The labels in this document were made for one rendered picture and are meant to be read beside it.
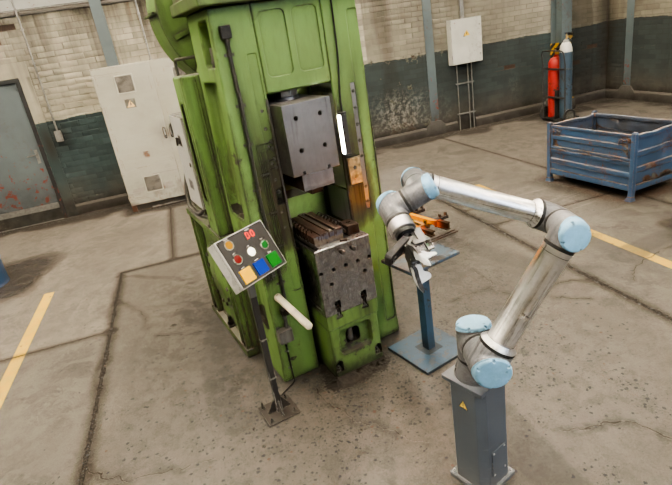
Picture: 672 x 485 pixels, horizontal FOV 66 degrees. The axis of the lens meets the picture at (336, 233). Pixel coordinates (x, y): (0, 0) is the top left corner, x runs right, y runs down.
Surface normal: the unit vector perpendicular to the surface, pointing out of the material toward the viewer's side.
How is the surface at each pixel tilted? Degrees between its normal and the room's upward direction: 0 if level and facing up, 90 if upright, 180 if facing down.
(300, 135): 90
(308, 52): 90
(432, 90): 90
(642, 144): 90
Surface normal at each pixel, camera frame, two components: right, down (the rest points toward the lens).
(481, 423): -0.12, 0.38
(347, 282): 0.48, 0.25
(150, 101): 0.28, 0.32
